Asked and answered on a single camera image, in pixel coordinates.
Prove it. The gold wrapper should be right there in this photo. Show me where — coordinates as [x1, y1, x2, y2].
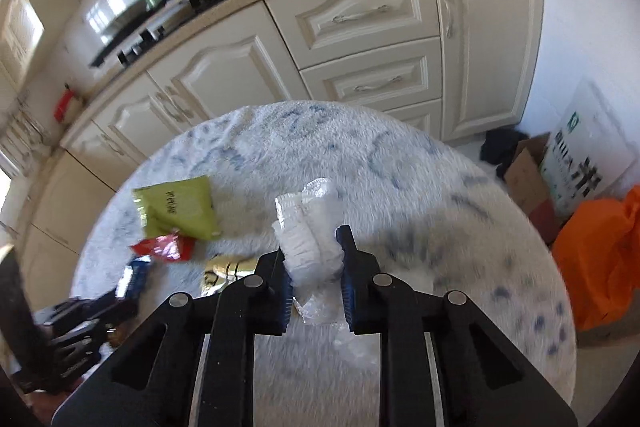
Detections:
[201, 254, 263, 298]

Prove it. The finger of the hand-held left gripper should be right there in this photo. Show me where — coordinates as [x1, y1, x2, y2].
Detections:
[35, 299, 138, 333]
[47, 332, 108, 385]

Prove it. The cream cabinet drawer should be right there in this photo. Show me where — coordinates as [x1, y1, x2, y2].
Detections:
[265, 0, 441, 68]
[300, 38, 443, 110]
[385, 99, 446, 140]

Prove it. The blue wrapper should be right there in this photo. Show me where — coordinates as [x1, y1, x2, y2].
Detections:
[116, 257, 151, 303]

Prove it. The white plastic wrapper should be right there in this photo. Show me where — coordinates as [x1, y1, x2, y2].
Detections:
[272, 177, 351, 328]

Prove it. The black gas stove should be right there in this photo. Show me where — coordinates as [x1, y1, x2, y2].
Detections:
[89, 0, 248, 68]

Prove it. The cardboard box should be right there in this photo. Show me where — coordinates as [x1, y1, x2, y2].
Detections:
[502, 133, 571, 245]

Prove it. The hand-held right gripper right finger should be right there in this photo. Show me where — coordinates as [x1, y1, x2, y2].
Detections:
[335, 224, 578, 427]

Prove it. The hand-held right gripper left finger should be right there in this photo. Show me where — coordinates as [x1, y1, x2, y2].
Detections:
[50, 249, 296, 427]

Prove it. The cream cabinet door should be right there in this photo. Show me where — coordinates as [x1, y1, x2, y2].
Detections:
[92, 74, 211, 158]
[432, 0, 543, 142]
[147, 2, 301, 120]

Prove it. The fluffy white blue table cover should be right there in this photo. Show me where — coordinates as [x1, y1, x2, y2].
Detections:
[70, 99, 578, 427]

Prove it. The green snack packet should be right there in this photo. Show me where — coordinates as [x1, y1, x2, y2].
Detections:
[131, 174, 223, 242]

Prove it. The orange bag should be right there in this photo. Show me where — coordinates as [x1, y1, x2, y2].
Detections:
[550, 184, 640, 333]

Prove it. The small red container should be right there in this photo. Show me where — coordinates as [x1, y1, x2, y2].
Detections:
[54, 83, 83, 124]

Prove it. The black cloth heap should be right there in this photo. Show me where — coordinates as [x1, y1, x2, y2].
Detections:
[480, 128, 531, 180]

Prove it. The white printed sack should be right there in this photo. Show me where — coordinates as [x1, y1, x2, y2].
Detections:
[540, 77, 640, 220]

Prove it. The red wrapper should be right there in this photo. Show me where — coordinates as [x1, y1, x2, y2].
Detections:
[130, 231, 196, 263]

